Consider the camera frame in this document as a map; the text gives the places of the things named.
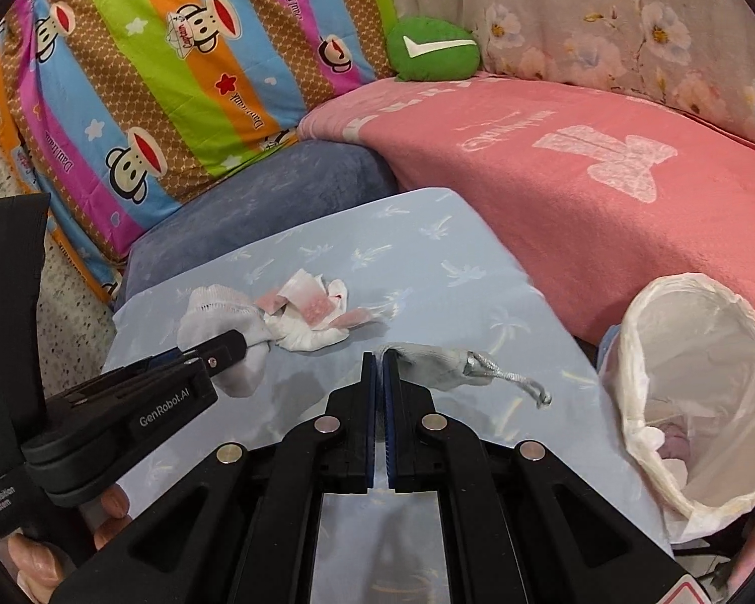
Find grey silver sock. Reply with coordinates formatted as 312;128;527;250
382;344;552;408

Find grey floral quilt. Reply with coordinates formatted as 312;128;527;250
394;0;755;143

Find white-lined trash bin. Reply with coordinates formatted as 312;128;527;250
600;273;755;544

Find colourful monkey-print pillow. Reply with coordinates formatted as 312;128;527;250
0;0;397;303

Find dark blue velvet cushion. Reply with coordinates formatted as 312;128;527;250
115;140;399;307

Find pink towel blanket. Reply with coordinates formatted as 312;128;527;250
298;77;755;341

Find green round plush cushion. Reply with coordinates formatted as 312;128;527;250
387;17;481;82

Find white pink cloth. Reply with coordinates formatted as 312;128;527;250
255;269;379;353

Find white sock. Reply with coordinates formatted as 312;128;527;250
175;285;275;399

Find left hand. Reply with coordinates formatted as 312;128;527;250
6;484;132;602

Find light blue palm-print pillow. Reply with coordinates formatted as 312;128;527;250
107;188;664;540

